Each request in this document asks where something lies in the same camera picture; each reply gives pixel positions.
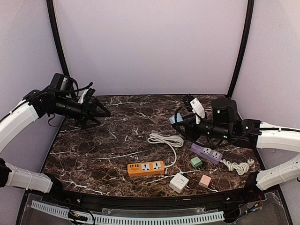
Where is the white slotted cable duct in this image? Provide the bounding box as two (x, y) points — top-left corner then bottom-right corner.
(30, 200), (225, 225)

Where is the black left frame post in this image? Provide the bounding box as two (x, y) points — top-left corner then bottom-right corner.
(46, 0), (70, 77)

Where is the white cube adapter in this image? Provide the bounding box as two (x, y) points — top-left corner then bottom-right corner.
(169, 173), (189, 194)

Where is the blue charger plug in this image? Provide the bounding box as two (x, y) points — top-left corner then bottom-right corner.
(169, 113), (184, 125)

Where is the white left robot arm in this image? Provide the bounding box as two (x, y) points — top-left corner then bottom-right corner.
(0, 88), (111, 204)

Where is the black front rail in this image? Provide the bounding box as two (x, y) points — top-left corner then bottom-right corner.
(42, 188), (264, 211)

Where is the black right frame post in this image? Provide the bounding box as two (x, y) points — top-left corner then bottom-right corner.
(227, 0), (255, 99)

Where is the green charger plug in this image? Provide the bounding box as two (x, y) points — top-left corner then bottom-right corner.
(190, 157), (203, 169)

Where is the pink charger plug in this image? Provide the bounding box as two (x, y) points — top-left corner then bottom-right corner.
(199, 174), (211, 188)

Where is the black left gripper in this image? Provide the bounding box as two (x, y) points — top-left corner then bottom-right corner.
(54, 95), (111, 129)

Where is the black frame post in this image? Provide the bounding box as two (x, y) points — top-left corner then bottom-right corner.
(46, 0), (70, 77)
(227, 0), (255, 99)

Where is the white coiled cable with plug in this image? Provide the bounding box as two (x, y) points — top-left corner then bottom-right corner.
(222, 157), (255, 176)

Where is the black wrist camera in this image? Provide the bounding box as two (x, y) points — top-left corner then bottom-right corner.
(211, 98), (239, 125)
(50, 73), (74, 96)

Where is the orange power strip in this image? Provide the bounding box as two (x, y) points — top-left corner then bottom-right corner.
(127, 161), (165, 177)

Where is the white power strip cable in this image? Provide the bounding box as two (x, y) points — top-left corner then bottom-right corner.
(147, 133), (185, 168)

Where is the purple power strip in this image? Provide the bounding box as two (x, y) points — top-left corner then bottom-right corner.
(191, 143), (223, 164)

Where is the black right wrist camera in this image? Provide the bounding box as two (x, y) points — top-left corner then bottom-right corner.
(211, 98), (239, 125)

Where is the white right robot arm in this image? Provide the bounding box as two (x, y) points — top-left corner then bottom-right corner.
(169, 117), (300, 190)

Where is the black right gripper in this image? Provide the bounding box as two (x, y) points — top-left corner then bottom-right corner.
(172, 113), (231, 143)

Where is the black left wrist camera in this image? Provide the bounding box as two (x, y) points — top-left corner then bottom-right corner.
(50, 73), (74, 96)

